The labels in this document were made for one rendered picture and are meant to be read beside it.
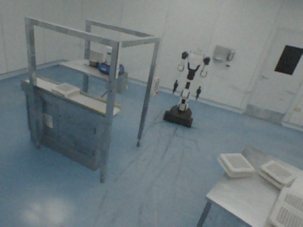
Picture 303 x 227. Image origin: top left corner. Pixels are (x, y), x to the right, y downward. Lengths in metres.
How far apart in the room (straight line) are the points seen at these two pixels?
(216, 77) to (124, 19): 2.79
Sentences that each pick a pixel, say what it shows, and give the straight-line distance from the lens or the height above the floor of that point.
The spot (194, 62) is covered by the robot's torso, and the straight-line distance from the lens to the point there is 4.23.
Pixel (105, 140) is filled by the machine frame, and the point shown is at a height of 0.64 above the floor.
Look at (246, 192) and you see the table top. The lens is 2.01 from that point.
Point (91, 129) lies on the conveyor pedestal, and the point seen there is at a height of 0.61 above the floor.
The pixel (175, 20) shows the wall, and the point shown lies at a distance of 5.79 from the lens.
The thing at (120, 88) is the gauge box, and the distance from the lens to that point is 2.44.
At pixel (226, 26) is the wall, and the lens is 5.67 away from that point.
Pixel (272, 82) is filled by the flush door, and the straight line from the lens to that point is 5.94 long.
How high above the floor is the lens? 2.04
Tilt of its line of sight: 27 degrees down
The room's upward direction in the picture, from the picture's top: 12 degrees clockwise
